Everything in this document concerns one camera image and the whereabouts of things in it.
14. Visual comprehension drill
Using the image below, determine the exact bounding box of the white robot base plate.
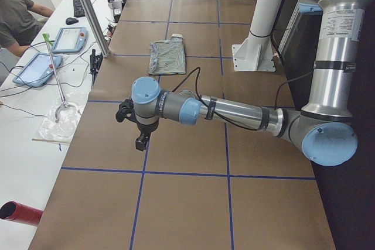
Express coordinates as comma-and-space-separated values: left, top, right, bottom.
232, 0, 282, 72

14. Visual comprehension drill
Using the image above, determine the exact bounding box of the blue teach pendant far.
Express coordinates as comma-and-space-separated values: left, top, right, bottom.
52, 27, 88, 54

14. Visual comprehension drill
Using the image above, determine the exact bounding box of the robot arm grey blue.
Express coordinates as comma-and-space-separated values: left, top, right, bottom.
115, 0, 374, 166

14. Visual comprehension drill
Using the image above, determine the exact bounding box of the red cylinder tube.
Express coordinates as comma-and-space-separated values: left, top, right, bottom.
1, 201, 43, 227

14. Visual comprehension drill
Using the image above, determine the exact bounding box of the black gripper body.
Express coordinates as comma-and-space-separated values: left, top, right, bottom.
115, 99, 159, 139

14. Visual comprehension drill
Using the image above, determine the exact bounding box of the blue teach pendant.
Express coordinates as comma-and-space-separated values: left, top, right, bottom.
52, 27, 88, 54
12, 52, 54, 87

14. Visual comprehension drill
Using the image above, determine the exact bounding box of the black tool on table edge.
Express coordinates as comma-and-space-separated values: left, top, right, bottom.
90, 49, 103, 87

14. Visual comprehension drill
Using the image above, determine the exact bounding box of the black computer mouse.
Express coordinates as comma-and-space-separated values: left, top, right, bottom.
65, 17, 79, 25

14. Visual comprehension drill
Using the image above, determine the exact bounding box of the black keyboard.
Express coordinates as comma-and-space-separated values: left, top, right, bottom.
73, 0, 85, 18

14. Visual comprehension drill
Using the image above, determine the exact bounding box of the metal rod with hook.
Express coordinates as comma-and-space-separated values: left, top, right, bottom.
42, 33, 80, 123

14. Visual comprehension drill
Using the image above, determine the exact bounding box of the seated person in olive shirt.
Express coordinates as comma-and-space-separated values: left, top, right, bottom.
1, 0, 53, 57

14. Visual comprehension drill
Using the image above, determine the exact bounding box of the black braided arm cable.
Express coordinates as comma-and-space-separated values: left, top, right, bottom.
169, 67, 258, 131

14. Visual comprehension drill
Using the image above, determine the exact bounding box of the aluminium frame post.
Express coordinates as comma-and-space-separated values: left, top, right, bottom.
80, 0, 110, 58

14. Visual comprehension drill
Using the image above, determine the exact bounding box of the clear plastic bag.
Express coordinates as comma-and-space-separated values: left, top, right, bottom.
32, 92, 88, 144

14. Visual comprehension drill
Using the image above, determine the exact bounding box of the striped polo shirt white collar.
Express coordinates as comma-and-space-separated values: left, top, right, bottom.
148, 33, 186, 75

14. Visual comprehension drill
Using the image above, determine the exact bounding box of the blue teach pendant near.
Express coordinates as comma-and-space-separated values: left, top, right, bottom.
12, 52, 54, 87

